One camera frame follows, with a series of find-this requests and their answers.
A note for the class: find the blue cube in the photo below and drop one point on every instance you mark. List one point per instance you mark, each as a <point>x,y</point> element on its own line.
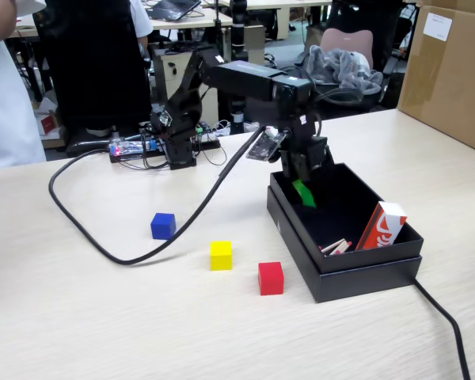
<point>163,226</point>

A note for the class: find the white power strip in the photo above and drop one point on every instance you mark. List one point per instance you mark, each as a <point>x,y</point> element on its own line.
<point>221,130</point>

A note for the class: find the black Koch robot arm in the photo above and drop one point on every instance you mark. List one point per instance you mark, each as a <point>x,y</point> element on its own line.
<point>241,79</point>

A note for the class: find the standing person in white shirt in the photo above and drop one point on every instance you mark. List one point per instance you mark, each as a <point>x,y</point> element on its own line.
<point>8,111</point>

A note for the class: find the black high-back office chair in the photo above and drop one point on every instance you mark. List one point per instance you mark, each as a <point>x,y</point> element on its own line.
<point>95,59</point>

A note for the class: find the large cardboard box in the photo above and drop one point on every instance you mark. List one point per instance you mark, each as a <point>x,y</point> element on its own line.
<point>447,79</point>

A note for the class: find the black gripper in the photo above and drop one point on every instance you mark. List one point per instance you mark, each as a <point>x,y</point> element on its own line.
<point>306,138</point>

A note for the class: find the controller board with red LED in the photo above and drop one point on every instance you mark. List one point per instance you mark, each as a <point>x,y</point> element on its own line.
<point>126,149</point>

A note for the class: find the black segmented pole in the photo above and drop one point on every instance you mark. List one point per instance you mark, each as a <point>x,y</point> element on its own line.
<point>237,31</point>

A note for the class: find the black laptop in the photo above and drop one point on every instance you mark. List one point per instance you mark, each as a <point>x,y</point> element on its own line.
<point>172,8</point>

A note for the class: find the yellow cube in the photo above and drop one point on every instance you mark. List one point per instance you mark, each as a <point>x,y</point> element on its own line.
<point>221,255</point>

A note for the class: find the grey blanket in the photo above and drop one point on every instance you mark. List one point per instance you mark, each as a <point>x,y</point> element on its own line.
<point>348,67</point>

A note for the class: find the white shipping label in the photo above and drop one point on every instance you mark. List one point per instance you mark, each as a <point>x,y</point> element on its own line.
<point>438,26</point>

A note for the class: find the red-tipped wooden match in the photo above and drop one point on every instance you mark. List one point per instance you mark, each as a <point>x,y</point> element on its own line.
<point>340,251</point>
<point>339,247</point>
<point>332,244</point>

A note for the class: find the beige side cabinet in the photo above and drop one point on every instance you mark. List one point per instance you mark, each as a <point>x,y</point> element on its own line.
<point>255,39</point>

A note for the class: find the red and white matchbox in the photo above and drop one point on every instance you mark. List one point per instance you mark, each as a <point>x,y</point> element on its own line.
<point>382,227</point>

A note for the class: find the red cube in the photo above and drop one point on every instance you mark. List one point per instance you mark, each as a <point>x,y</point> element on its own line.
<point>270,278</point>

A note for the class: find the black open box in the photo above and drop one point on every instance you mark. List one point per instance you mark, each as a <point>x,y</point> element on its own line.
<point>364,259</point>
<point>364,283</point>

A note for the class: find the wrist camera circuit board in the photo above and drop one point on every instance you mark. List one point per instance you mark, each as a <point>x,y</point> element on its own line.
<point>263,146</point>

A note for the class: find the white and red small box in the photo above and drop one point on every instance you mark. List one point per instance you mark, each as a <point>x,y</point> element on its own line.
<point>49,124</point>

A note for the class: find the pink office chair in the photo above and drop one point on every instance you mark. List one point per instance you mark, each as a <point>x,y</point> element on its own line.
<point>346,39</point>

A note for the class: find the seated person in white shirt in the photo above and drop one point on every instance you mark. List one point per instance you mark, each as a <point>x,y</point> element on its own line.
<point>140,17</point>

